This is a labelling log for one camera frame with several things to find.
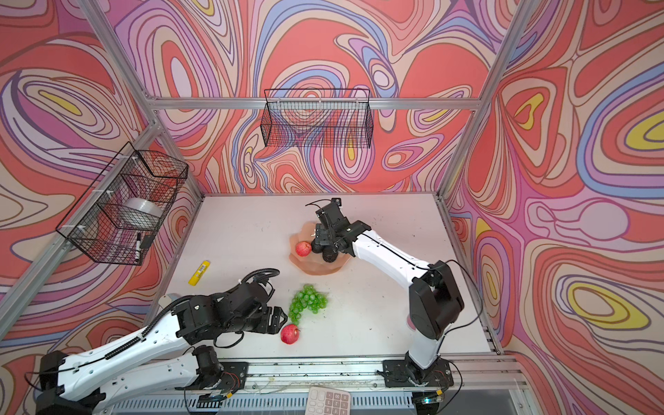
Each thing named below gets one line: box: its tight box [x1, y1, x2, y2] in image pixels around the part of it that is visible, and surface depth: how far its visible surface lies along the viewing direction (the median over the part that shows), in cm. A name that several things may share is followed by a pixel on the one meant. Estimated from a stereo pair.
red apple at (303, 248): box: [295, 240, 313, 257], surface depth 98 cm
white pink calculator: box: [305, 385, 352, 415], surface depth 70 cm
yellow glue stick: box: [188, 260, 211, 287], surface depth 95 cm
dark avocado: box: [321, 246, 339, 263], surface depth 97 cm
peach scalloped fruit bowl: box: [288, 221, 351, 276], surface depth 98 cm
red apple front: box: [280, 323, 301, 345], surface depth 79 cm
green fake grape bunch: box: [288, 283, 329, 326], surface depth 86 cm
